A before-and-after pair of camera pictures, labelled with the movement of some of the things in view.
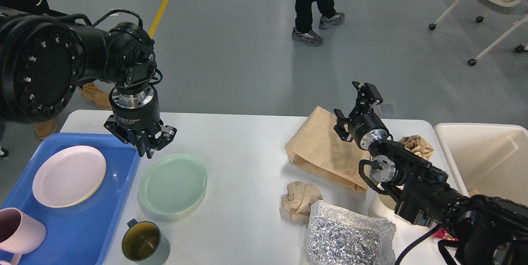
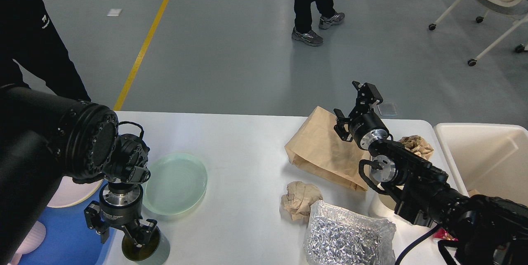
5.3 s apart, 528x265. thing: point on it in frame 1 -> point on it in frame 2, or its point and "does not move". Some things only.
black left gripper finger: (164, 136) -> (140, 235)
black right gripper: (366, 128) does not move
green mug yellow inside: (144, 241) does not move
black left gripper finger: (126, 135) -> (93, 214)
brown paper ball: (296, 202) does not move
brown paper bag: (316, 147) does not move
